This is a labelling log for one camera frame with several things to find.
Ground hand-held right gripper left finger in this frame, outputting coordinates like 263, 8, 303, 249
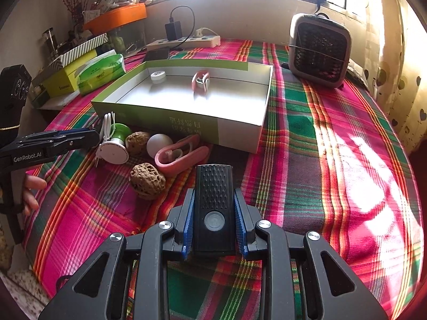
38, 188, 196, 320

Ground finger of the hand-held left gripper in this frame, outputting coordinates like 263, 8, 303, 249
17, 128, 96, 142
18, 131, 101, 155

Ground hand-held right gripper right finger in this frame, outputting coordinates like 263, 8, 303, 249
234, 188, 389, 320

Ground white cable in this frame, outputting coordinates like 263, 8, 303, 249
99, 113, 116, 141

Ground green and white cable reel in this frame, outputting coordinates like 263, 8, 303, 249
96, 123, 132, 165

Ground black rectangular flashlight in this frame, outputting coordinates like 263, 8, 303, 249
193, 164, 237, 258

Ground walnut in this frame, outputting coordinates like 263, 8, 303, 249
129, 163, 166, 201
126, 131, 151, 157

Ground large pink clip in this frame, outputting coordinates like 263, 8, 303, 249
154, 134, 211, 177

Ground green and white cardboard box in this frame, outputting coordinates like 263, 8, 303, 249
91, 58, 274, 154

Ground person's left hand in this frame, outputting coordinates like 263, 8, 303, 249
22, 173, 48, 216

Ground yellow-green box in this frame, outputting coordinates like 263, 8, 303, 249
43, 49, 99, 97

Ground green tissue pack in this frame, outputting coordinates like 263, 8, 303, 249
75, 49, 127, 95

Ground white ball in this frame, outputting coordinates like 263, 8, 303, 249
147, 134, 174, 159

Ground striped box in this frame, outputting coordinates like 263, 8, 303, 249
31, 33, 109, 87

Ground glass jar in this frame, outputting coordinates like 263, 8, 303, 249
43, 27, 59, 55

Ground plaid blanket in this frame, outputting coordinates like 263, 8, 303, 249
22, 38, 424, 320

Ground black phone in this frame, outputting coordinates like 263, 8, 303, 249
143, 48, 171, 62

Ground orange tray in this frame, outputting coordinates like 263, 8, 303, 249
83, 3, 147, 35

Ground small pink clip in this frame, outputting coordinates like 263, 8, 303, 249
191, 69, 211, 95

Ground black charger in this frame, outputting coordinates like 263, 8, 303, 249
165, 21, 182, 42

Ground white power strip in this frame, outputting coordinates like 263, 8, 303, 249
146, 35, 221, 51

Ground grey space heater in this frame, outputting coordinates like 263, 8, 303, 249
288, 13, 353, 89

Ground heart-patterned curtain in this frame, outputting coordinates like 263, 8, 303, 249
365, 0, 427, 154

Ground black charger cable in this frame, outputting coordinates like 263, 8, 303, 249
170, 6, 196, 42

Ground black window handle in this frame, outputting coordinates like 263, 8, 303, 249
314, 0, 334, 14

